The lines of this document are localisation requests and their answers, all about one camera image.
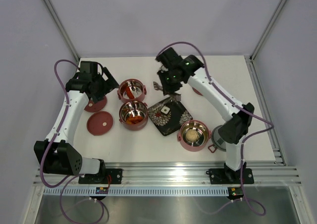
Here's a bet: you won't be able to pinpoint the metal food tongs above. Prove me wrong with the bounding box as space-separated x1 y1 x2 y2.
153 81 181 102

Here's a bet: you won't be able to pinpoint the red sausage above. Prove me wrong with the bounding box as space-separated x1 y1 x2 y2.
125 86 135 99

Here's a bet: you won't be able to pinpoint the dark red lid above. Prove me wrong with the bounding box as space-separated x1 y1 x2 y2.
192 88 202 96
84 96 107 112
86 111 113 136

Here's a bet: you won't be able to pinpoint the orange roasted meat piece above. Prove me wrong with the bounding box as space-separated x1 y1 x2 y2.
125 116 135 124

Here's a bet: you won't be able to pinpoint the orange fried chicken piece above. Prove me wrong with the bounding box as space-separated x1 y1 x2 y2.
133 115 144 123

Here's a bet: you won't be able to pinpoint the white steamed bun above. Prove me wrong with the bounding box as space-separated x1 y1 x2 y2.
185 129 200 142

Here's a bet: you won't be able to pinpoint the pink bowl with handles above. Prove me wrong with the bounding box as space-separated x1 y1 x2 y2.
177 120 211 152

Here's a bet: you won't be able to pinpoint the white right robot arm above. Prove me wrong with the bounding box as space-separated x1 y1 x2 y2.
156 47 255 182

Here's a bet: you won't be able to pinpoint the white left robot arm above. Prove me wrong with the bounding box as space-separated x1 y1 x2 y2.
34 61 119 183

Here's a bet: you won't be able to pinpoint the pink bowl back left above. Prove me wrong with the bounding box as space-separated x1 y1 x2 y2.
117 79 147 103

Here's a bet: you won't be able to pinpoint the white sushi cube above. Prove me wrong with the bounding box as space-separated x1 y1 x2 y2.
161 106 170 114

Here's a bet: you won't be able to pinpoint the dark pink bowl front left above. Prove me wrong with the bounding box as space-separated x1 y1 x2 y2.
118 101 149 131

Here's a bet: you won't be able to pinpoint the black floral square plate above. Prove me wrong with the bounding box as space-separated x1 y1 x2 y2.
148 97 193 136

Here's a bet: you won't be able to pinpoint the grey transparent lid red handles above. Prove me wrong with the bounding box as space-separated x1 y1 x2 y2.
208 125 226 153

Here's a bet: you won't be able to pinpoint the right aluminium post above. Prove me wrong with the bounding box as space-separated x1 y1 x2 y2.
249 0 297 61

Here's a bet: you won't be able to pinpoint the aluminium post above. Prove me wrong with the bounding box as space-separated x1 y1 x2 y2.
249 0 297 61
42 0 80 62

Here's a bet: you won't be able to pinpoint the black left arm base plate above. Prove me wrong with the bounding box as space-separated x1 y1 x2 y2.
78 168 123 184

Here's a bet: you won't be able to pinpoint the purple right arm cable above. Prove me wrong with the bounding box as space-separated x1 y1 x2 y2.
158 42 274 216

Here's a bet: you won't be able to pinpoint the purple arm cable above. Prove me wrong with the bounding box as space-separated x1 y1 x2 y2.
39 59 109 222
158 42 274 216

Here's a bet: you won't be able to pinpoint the left aluminium post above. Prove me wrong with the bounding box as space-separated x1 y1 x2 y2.
42 0 80 62

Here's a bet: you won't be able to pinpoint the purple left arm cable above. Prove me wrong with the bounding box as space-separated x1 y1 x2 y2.
39 59 109 222

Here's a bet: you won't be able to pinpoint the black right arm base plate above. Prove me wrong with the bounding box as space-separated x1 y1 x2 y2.
206 168 255 184

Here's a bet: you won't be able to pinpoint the slotted white cable duct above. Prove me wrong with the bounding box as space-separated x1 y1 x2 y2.
44 186 229 197

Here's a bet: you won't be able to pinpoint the aluminium front rail frame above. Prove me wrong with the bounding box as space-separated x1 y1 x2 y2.
33 161 303 187

